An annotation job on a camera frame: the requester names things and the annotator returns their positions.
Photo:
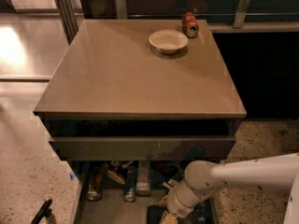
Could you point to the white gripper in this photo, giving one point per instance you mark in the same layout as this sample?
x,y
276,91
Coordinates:
x,y
175,209

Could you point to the green and yellow sponge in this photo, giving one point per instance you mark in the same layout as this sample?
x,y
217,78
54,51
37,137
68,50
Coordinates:
x,y
155,214

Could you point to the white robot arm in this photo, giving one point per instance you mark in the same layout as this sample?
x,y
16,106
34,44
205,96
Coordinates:
x,y
203,179

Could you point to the open middle drawer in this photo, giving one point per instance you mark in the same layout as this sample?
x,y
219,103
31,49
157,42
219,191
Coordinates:
x,y
112,209

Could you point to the grey drawer cabinet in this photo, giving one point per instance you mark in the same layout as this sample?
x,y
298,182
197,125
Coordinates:
x,y
116,97

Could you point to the dark blue snack bag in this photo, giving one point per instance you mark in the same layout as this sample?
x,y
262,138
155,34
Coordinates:
x,y
163,171

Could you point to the dark glass bottle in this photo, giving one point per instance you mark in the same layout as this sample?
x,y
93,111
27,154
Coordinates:
x,y
130,181

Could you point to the clear plastic bottle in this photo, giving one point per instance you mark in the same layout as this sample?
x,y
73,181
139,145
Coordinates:
x,y
143,179

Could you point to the gold foil snack packet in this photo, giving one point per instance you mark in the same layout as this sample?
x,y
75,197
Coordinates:
x,y
116,177

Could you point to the brown glass bottle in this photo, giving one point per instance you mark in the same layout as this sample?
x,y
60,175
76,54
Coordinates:
x,y
95,182

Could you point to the blue tape piece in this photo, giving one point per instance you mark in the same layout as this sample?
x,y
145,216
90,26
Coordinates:
x,y
72,176

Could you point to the black object on floor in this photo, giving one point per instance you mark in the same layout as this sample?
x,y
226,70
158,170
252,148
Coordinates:
x,y
44,211

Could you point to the white paper bowl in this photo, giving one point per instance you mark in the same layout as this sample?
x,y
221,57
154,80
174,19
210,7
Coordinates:
x,y
168,41

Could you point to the orange soda can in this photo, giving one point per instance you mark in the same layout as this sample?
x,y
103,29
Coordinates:
x,y
190,26

